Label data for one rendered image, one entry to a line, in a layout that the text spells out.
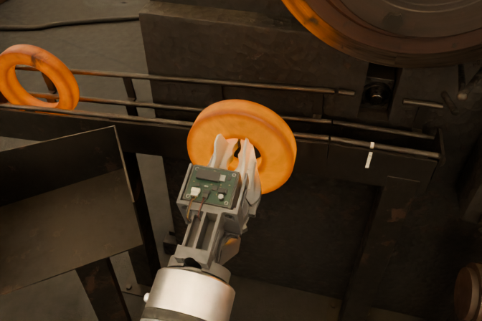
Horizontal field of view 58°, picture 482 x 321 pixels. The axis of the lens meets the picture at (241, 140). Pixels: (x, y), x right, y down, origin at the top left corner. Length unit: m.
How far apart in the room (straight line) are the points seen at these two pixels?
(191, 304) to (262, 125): 0.24
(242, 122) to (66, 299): 1.06
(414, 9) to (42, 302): 1.31
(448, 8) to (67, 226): 0.71
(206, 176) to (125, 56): 2.06
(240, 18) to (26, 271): 0.58
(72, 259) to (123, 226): 0.10
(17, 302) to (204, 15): 1.07
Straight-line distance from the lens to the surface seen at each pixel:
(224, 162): 0.58
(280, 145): 0.58
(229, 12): 0.88
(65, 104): 1.04
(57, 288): 1.55
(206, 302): 0.47
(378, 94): 0.89
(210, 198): 0.49
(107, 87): 2.30
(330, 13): 0.67
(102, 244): 0.82
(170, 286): 0.47
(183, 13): 0.88
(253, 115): 0.56
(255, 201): 0.55
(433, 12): 0.60
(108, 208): 0.87
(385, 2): 0.59
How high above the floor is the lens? 1.25
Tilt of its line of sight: 42 degrees down
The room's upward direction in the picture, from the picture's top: straight up
